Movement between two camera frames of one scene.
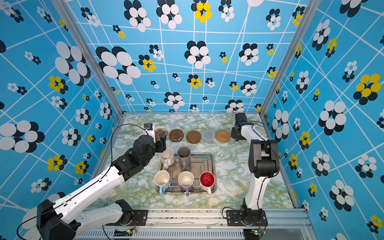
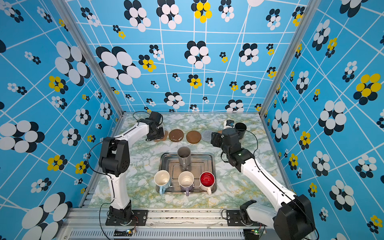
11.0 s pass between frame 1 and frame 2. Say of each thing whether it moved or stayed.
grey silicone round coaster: stayed
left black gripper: moved
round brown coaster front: stayed
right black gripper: moved
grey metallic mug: stayed
